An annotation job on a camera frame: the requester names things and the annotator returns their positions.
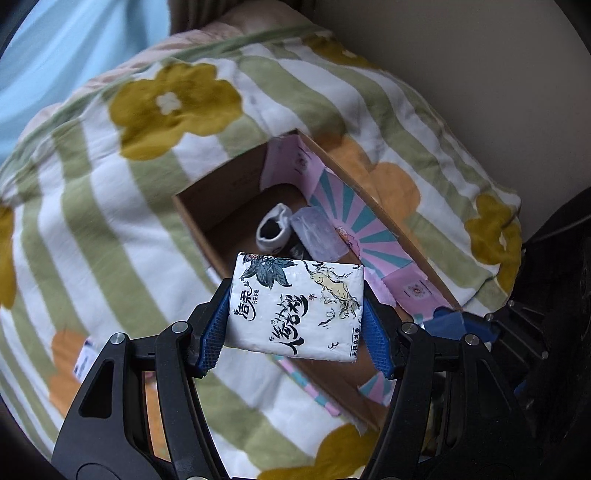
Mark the clear plastic case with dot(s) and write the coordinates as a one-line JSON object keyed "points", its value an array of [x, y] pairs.
{"points": [[318, 230]]}

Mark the pink patterned cardboard box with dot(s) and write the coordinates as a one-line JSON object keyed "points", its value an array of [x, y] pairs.
{"points": [[221, 212]]}

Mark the white and black sock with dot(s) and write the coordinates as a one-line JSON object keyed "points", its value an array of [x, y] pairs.
{"points": [[273, 228]]}

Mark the black garbage bag roll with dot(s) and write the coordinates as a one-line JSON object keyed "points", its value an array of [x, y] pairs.
{"points": [[299, 251]]}

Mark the floral striped blanket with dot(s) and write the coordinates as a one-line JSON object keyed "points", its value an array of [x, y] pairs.
{"points": [[115, 221]]}

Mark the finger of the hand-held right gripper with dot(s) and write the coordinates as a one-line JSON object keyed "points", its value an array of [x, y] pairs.
{"points": [[450, 324]]}

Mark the white printed tissue pack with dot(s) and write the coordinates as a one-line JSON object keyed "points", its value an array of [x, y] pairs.
{"points": [[295, 307]]}

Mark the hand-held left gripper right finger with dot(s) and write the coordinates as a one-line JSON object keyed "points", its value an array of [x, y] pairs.
{"points": [[376, 338]]}

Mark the white box with blue label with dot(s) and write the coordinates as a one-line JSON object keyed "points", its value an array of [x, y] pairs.
{"points": [[83, 362]]}

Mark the brown curtain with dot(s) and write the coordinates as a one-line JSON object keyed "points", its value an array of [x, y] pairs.
{"points": [[212, 11]]}

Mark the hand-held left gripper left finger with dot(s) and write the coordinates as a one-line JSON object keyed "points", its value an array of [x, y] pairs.
{"points": [[216, 333]]}

